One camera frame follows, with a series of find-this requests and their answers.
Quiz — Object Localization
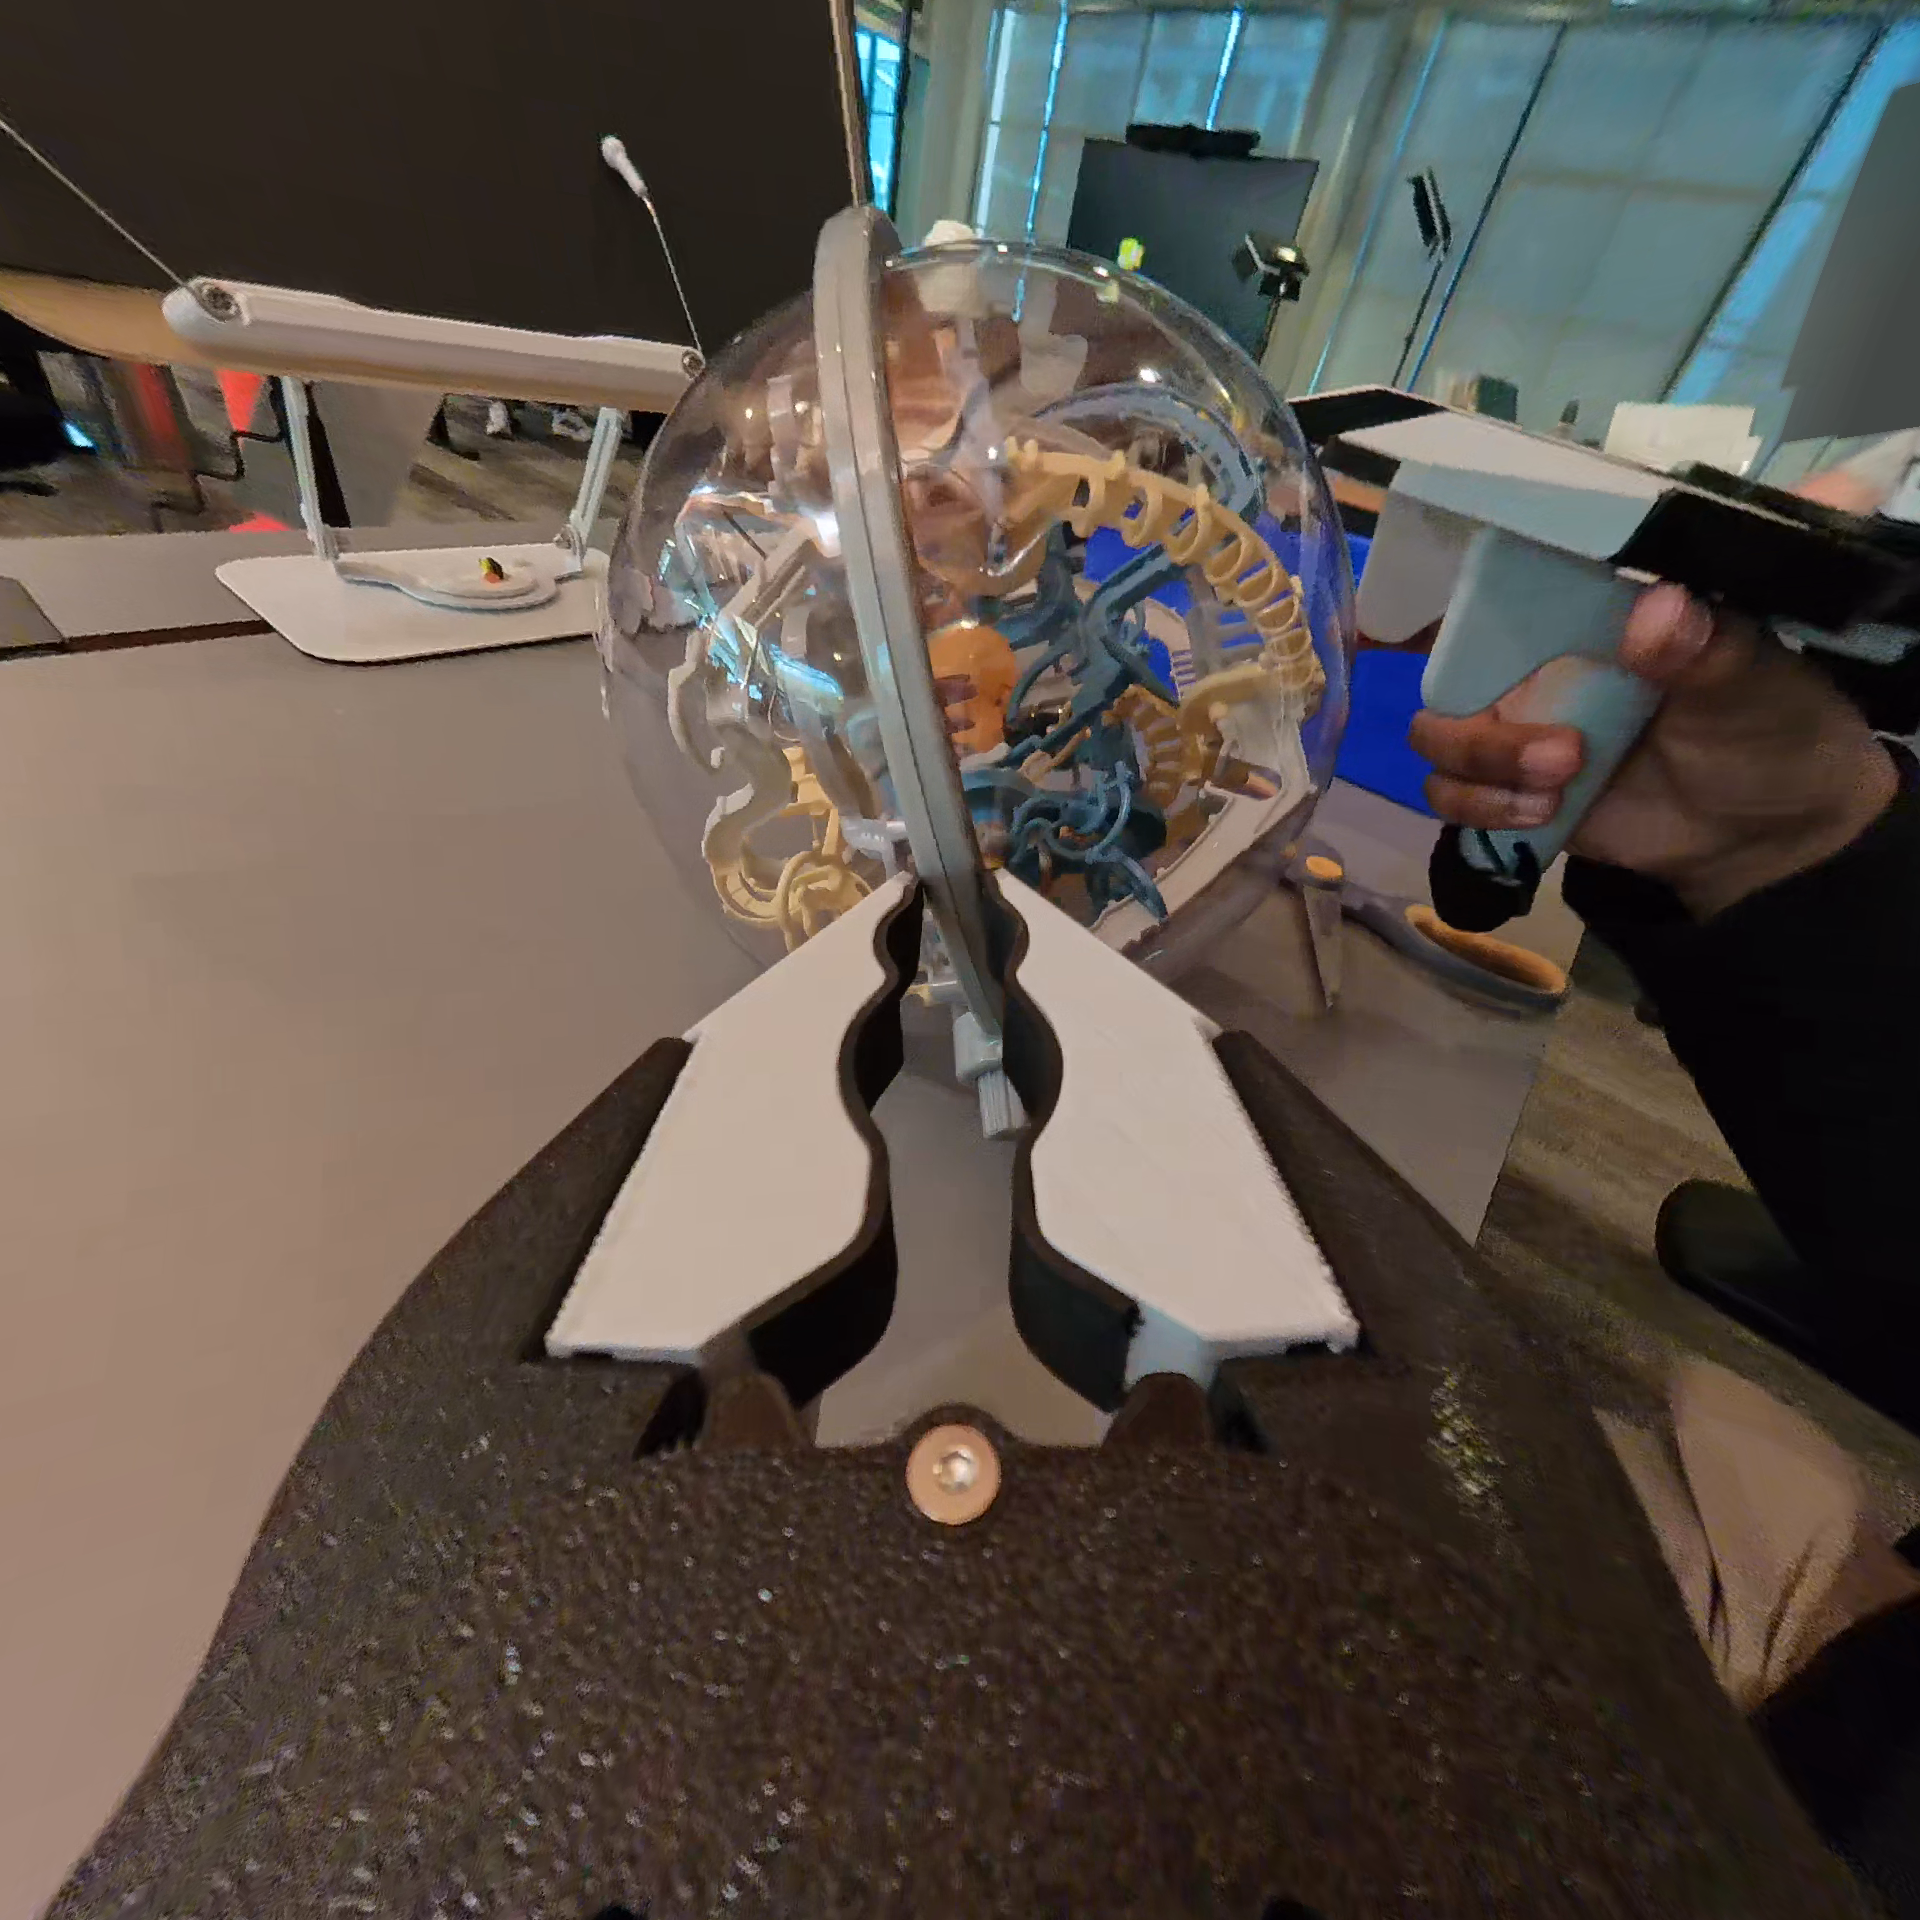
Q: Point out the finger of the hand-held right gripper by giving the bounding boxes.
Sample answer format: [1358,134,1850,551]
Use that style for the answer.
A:
[1355,457,1487,645]
[1287,384,1680,562]

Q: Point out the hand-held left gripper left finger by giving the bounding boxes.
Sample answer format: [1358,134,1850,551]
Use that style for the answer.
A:
[544,874,924,1410]

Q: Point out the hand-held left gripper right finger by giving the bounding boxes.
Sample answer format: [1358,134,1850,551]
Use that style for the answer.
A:
[984,878,1364,1411]

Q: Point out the grey orange scissors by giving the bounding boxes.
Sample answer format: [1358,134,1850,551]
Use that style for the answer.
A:
[1287,842,1578,1027]

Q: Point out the clear plastic maze ball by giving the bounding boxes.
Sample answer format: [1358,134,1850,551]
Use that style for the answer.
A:
[597,202,1360,1142]

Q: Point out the person's right forearm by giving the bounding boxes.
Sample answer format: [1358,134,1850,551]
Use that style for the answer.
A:
[1561,750,1920,1444]

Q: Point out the person's right hand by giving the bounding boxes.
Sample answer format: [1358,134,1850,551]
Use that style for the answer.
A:
[1405,582,1900,924]

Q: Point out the blue plastic bin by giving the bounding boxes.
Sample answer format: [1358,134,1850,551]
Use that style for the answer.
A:
[1325,517,1450,821]

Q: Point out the white paper stack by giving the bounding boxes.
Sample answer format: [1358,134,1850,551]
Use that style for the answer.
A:
[1605,404,1761,482]

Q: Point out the black light panel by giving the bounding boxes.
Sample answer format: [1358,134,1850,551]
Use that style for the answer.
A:
[1404,170,1458,391]

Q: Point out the black monitor screen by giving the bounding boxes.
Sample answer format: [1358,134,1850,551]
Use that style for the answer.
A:
[1065,127,1323,364]

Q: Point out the person's beige trousers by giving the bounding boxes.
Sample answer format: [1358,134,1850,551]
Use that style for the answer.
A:
[1588,1350,1878,1712]

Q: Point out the white folding stand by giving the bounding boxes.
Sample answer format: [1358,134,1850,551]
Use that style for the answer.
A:
[0,112,705,667]

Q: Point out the black backdrop board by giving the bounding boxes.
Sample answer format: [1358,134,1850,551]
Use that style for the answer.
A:
[0,0,874,354]

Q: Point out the camera on tripod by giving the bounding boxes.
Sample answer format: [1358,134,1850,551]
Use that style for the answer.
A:
[1234,232,1315,364]

